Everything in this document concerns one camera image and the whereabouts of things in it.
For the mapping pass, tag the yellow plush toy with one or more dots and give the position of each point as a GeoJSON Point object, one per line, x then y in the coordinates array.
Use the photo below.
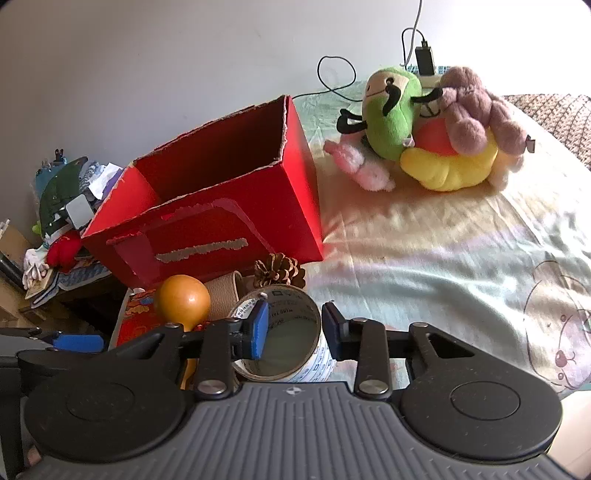
{"type": "Point", "coordinates": [443, 170]}

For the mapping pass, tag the cartoon printed bed sheet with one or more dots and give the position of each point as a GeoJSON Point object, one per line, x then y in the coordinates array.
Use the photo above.
{"type": "Point", "coordinates": [438, 258]}

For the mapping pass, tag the mauve plush toy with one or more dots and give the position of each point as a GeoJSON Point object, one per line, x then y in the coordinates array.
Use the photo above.
{"type": "Point", "coordinates": [471, 110]}

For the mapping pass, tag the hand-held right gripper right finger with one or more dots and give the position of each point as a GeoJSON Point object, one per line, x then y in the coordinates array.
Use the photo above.
{"type": "Point", "coordinates": [332, 332]}

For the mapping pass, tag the crumpled white paper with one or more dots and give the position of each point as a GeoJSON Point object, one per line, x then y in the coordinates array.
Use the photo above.
{"type": "Point", "coordinates": [104, 177]}

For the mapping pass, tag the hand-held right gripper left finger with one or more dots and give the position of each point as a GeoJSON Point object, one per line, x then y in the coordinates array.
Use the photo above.
{"type": "Point", "coordinates": [258, 330]}

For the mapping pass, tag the white cloth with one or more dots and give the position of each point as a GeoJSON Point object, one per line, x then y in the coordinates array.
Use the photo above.
{"type": "Point", "coordinates": [34, 270]}

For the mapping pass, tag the pink plush toy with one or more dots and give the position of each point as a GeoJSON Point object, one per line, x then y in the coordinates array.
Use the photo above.
{"type": "Point", "coordinates": [364, 170]}

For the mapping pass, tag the black charger adapter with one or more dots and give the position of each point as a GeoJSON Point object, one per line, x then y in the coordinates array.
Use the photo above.
{"type": "Point", "coordinates": [425, 57]}

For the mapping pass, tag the blue patterned cloth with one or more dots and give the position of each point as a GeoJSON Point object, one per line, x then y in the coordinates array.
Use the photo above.
{"type": "Point", "coordinates": [78, 277]}

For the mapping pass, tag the red plush toy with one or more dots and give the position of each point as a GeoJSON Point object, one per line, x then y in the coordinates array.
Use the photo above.
{"type": "Point", "coordinates": [64, 249]}

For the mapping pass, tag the beige straw shoe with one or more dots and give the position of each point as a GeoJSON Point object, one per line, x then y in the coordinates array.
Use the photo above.
{"type": "Point", "coordinates": [221, 290]}

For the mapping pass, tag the brown knitted blanket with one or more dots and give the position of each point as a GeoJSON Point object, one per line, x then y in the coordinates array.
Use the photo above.
{"type": "Point", "coordinates": [568, 120]}

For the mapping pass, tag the small red printed box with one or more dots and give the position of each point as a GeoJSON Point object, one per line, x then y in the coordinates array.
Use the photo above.
{"type": "Point", "coordinates": [136, 318]}

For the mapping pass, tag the green plush toy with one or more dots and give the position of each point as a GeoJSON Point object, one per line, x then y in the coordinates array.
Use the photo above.
{"type": "Point", "coordinates": [392, 115]}

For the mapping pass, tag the white square card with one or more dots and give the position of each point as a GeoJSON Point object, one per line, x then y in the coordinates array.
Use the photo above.
{"type": "Point", "coordinates": [79, 211]}

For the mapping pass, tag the green cloth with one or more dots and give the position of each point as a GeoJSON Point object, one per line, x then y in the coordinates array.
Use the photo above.
{"type": "Point", "coordinates": [57, 194]}

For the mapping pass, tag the orange gourd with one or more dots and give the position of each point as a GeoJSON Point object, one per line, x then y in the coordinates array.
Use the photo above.
{"type": "Point", "coordinates": [182, 300]}

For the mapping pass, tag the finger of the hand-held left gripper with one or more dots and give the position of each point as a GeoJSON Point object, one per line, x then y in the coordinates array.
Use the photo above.
{"type": "Point", "coordinates": [78, 344]}

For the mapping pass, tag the brown pine cone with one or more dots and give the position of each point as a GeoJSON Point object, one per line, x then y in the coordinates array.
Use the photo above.
{"type": "Point", "coordinates": [279, 272]}

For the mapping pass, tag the white power strip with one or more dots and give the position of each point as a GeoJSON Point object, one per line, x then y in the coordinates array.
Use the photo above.
{"type": "Point", "coordinates": [431, 81]}

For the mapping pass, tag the red cardboard box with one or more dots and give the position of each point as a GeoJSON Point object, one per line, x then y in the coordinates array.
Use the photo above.
{"type": "Point", "coordinates": [221, 221]}

